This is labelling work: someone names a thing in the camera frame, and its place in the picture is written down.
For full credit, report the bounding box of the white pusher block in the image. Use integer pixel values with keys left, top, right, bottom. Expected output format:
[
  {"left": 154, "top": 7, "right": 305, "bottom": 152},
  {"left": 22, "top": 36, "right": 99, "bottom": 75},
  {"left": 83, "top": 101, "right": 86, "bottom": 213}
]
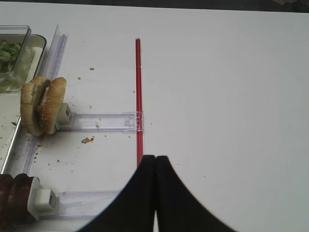
[
  {"left": 55, "top": 103, "right": 73, "bottom": 131},
  {"left": 27, "top": 177, "right": 58, "bottom": 221}
]

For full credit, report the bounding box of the clear right divider rail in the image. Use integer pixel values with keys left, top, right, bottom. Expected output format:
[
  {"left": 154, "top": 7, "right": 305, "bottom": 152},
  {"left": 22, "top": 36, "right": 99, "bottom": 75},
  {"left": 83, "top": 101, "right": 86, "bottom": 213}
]
[{"left": 0, "top": 29, "right": 73, "bottom": 176}]

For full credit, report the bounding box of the white lower right pusher block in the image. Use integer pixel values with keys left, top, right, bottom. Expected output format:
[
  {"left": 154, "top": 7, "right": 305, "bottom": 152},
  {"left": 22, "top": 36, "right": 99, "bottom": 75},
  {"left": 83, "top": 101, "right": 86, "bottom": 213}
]
[{"left": 27, "top": 177, "right": 58, "bottom": 221}]

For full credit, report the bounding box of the clear plastic salad container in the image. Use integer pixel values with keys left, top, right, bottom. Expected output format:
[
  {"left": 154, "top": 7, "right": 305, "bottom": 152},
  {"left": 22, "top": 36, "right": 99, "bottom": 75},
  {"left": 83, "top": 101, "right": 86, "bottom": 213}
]
[{"left": 0, "top": 25, "right": 34, "bottom": 92}]

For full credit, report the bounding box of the stack of brown meat patties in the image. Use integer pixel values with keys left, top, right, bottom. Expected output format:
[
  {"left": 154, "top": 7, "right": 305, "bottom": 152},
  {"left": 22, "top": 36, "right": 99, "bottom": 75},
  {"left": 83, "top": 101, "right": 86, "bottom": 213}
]
[{"left": 0, "top": 174, "right": 35, "bottom": 229}]

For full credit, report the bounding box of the green lettuce pile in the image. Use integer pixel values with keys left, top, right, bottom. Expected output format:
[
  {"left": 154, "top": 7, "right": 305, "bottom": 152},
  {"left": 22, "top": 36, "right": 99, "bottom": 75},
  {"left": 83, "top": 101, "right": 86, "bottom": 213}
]
[{"left": 0, "top": 40, "right": 22, "bottom": 73}]

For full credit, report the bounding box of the red right guide rail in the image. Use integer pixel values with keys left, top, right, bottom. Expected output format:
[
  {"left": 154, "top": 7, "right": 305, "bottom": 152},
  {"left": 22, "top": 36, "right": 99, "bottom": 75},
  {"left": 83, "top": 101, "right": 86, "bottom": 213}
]
[{"left": 135, "top": 38, "right": 143, "bottom": 166}]

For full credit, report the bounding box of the clear pusher track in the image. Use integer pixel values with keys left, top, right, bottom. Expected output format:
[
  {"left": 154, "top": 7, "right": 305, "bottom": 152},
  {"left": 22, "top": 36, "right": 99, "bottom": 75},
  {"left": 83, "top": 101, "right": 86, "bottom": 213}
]
[
  {"left": 58, "top": 112, "right": 144, "bottom": 132},
  {"left": 40, "top": 189, "right": 121, "bottom": 220}
]

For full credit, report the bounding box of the white metal tray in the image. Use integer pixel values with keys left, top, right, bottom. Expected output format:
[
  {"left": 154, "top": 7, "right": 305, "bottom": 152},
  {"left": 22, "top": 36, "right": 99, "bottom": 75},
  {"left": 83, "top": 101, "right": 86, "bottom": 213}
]
[{"left": 0, "top": 34, "right": 47, "bottom": 174}]

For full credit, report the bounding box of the sesame bun top outer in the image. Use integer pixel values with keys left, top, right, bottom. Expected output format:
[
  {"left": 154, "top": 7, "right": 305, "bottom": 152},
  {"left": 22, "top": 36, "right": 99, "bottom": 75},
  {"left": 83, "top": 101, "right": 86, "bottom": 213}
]
[{"left": 39, "top": 77, "right": 67, "bottom": 135}]

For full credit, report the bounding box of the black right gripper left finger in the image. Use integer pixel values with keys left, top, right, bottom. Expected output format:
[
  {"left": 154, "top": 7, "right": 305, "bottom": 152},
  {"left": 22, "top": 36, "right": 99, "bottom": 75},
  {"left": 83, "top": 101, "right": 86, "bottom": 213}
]
[{"left": 79, "top": 155, "right": 155, "bottom": 232}]

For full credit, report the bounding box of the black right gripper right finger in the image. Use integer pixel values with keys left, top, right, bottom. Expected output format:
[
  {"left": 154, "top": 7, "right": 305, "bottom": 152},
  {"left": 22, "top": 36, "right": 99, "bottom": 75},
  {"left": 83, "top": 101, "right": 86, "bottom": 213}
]
[{"left": 155, "top": 156, "right": 233, "bottom": 232}]

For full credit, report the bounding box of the white upper right pusher block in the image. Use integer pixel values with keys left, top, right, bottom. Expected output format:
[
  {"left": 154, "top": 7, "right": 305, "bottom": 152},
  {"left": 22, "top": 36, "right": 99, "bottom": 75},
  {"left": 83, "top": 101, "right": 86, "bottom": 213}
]
[{"left": 55, "top": 103, "right": 73, "bottom": 131}]

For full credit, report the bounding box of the sesame bun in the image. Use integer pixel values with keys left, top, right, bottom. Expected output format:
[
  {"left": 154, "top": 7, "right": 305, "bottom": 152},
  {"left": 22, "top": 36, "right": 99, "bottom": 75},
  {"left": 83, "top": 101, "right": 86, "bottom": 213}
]
[
  {"left": 20, "top": 76, "right": 51, "bottom": 136},
  {"left": 39, "top": 77, "right": 67, "bottom": 135}
]

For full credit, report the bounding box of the sesame bun top inner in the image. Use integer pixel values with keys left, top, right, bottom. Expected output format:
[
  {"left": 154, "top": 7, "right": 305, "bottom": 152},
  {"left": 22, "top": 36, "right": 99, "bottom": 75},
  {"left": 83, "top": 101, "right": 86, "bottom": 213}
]
[{"left": 20, "top": 76, "right": 51, "bottom": 136}]

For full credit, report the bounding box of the clear lower right pusher track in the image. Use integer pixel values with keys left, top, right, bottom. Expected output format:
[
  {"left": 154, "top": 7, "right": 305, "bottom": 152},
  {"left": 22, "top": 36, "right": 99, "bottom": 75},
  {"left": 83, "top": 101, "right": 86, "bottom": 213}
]
[{"left": 40, "top": 189, "right": 121, "bottom": 220}]

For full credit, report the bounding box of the clear upper right pusher track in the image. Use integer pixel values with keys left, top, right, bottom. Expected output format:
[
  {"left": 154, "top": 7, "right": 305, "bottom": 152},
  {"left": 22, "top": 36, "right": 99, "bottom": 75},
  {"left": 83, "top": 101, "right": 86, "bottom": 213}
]
[{"left": 58, "top": 112, "right": 144, "bottom": 132}]

